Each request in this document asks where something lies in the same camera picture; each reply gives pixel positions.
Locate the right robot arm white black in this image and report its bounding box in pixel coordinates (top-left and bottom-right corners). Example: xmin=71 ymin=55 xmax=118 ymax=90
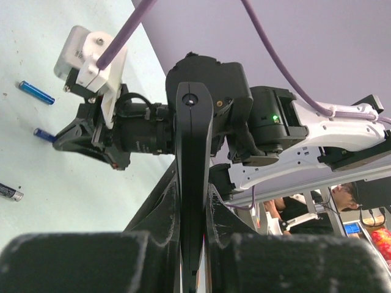
xmin=53 ymin=53 xmax=390 ymax=172

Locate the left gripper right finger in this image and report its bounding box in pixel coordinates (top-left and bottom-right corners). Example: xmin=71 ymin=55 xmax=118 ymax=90
xmin=205 ymin=185 xmax=390 ymax=292

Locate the blue battery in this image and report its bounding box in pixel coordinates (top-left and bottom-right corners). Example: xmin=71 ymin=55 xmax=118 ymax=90
xmin=18 ymin=81 xmax=56 ymax=105

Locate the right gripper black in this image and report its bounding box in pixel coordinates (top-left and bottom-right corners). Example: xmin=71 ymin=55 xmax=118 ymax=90
xmin=53 ymin=84 xmax=175 ymax=170

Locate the black silver battery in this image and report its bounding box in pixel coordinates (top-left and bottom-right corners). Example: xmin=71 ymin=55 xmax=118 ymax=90
xmin=0 ymin=183 xmax=24 ymax=202

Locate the purple battery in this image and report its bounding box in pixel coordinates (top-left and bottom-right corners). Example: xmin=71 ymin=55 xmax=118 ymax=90
xmin=33 ymin=128 xmax=57 ymax=143

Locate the person in black shirt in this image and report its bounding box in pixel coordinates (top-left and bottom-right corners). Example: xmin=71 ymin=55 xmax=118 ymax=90
xmin=264 ymin=181 xmax=364 ymax=236

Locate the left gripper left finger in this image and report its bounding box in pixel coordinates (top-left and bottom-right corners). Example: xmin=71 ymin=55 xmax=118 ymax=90
xmin=1 ymin=177 xmax=182 ymax=292

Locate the black remote control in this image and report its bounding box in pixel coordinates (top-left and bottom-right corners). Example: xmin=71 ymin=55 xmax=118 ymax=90
xmin=175 ymin=82 xmax=213 ymax=292

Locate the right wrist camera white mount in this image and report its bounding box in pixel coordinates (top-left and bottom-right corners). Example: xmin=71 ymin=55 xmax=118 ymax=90
xmin=54 ymin=26 xmax=127 ymax=129

